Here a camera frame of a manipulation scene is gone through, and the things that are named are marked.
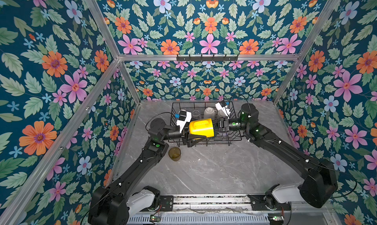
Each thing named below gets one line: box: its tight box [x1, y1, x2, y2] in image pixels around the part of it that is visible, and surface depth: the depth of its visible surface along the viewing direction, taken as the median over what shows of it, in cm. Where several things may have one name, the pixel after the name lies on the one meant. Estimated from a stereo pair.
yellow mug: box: [188, 118, 215, 138], surface depth 59 cm
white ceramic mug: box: [203, 107, 216, 120], surface depth 98 cm
